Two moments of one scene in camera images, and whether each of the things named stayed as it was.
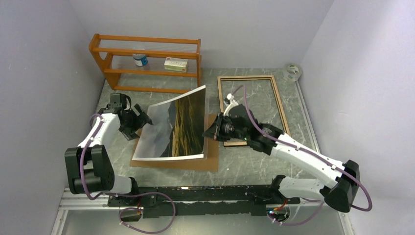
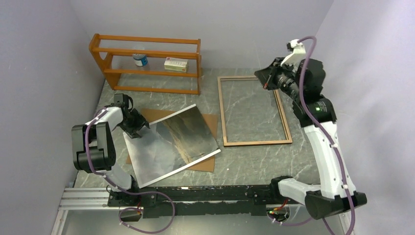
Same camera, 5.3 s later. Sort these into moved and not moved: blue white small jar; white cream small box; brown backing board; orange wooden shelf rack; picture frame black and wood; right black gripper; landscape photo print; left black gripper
Moved: brown backing board; landscape photo print; right black gripper
Not moved: orange wooden shelf rack; left black gripper; white cream small box; picture frame black and wood; blue white small jar
